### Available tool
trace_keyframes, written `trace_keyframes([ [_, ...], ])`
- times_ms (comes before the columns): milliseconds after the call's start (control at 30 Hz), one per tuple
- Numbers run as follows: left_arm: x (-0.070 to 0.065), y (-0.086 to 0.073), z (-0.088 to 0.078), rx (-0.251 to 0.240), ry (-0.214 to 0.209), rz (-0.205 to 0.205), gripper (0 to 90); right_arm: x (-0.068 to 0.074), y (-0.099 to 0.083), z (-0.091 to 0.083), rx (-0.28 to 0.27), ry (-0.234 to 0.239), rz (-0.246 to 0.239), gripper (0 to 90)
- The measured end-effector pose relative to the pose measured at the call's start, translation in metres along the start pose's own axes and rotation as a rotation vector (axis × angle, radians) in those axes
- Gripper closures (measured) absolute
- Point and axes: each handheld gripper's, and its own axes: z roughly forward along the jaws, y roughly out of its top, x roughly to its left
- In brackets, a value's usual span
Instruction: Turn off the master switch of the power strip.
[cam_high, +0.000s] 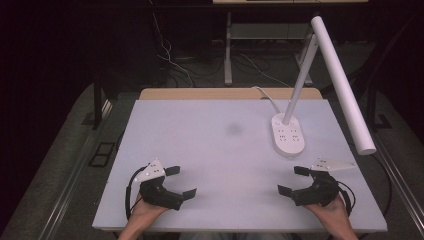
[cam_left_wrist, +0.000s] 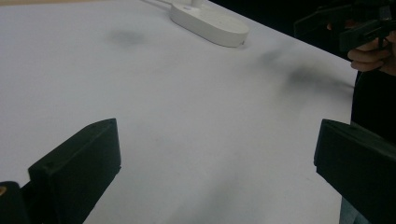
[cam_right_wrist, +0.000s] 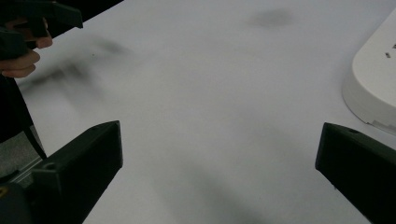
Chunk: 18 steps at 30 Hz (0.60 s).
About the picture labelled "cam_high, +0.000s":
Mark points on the grey metal desk frame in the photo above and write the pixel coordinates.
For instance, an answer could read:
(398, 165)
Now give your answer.
(228, 53)

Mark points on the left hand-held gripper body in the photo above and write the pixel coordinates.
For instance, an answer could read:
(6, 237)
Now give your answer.
(156, 195)

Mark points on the white desk lamp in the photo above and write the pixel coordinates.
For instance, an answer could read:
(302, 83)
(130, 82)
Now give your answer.
(336, 76)

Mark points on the black stand leg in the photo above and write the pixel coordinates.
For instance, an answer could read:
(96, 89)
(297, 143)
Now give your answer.
(372, 106)
(97, 103)

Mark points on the person's right hand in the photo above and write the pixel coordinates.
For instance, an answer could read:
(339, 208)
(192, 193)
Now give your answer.
(333, 215)

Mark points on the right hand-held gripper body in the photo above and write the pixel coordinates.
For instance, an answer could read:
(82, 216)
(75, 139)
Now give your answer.
(320, 193)

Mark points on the black floor socket plate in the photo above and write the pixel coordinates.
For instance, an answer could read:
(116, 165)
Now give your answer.
(101, 154)

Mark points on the aluminium floor rail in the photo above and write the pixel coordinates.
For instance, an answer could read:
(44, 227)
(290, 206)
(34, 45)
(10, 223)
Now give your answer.
(71, 186)
(398, 186)

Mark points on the person's left hand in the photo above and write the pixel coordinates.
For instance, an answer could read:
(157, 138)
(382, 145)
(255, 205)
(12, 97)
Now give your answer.
(141, 211)

